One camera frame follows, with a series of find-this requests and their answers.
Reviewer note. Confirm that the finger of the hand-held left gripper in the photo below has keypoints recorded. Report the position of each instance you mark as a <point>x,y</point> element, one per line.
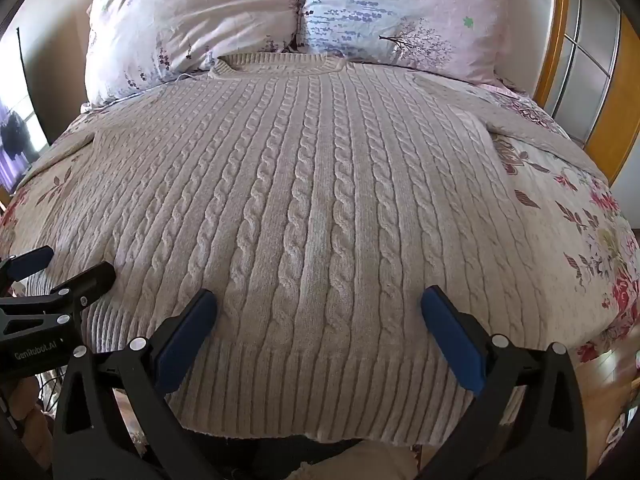
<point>95,280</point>
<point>30,263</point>

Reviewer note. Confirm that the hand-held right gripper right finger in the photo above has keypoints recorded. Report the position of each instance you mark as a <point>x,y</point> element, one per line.
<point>450,340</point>

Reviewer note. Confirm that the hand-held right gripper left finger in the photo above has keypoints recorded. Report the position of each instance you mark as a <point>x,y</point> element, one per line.
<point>187,337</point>

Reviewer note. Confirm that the beige cloth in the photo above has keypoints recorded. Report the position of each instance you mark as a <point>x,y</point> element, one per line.
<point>360,465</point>

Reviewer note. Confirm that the floral bed sheet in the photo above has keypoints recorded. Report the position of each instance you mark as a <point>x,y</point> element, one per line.
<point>575,240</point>

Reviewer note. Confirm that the pink floral pillow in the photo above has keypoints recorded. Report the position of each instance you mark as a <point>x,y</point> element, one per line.
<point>190,10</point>

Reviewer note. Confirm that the pale blue tree-print pillow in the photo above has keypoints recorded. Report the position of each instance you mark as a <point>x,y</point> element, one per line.
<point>400,5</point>

